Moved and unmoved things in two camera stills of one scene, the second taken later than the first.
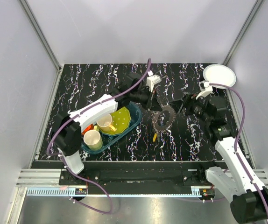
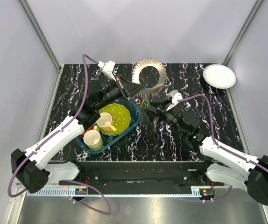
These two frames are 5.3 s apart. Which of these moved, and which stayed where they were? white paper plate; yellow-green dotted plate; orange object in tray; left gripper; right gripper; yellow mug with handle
Moved: left gripper; right gripper
Stayed: yellow mug with handle; white paper plate; orange object in tray; yellow-green dotted plate
